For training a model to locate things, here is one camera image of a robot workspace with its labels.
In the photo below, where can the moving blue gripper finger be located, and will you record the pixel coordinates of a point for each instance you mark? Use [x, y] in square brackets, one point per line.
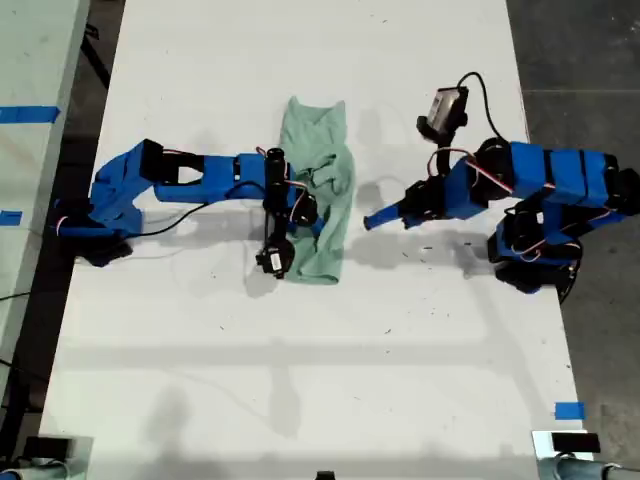
[414, 223]

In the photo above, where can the short blue tape strip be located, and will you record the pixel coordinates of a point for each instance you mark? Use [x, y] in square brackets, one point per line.
[10, 218]

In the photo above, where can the pale green T-shirt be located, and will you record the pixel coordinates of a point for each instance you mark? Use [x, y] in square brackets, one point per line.
[315, 125]

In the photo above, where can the black metal strut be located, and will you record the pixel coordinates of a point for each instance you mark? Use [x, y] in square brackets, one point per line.
[97, 60]

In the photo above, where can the small black box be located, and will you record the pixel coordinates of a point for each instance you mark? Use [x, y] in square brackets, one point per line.
[46, 447]
[575, 442]

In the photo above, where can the long blue tape strip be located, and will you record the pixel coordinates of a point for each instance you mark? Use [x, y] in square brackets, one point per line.
[30, 114]

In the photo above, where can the blue tape patch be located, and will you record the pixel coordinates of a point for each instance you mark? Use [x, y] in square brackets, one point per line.
[570, 411]

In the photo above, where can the pale grey padded tube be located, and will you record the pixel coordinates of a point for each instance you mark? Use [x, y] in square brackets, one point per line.
[35, 472]
[580, 470]

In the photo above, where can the small black clip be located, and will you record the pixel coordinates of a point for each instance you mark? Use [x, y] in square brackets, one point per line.
[325, 475]

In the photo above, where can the black camera box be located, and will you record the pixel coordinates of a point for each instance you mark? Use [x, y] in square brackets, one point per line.
[275, 260]
[445, 112]

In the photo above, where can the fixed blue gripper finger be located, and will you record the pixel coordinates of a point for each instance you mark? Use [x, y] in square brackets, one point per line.
[387, 215]
[312, 229]

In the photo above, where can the white side table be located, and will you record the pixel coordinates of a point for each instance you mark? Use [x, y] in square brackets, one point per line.
[30, 60]

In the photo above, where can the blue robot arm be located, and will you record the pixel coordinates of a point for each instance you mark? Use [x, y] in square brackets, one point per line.
[560, 172]
[215, 175]

